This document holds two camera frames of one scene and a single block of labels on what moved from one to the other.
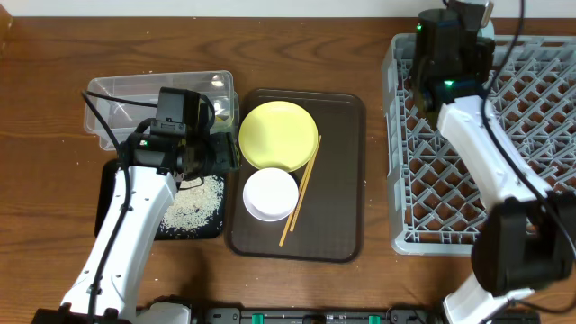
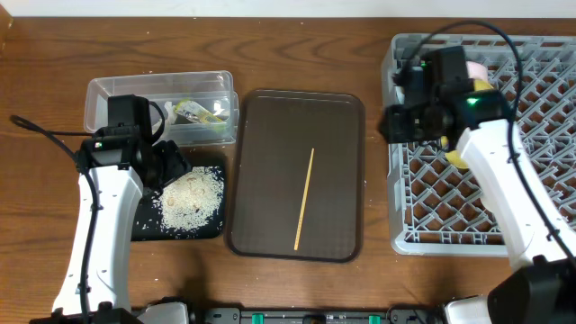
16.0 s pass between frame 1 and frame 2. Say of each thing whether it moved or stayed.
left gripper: moved
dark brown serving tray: stayed
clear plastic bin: stayed
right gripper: moved
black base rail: stayed
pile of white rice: stayed
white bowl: moved
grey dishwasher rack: stayed
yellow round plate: moved
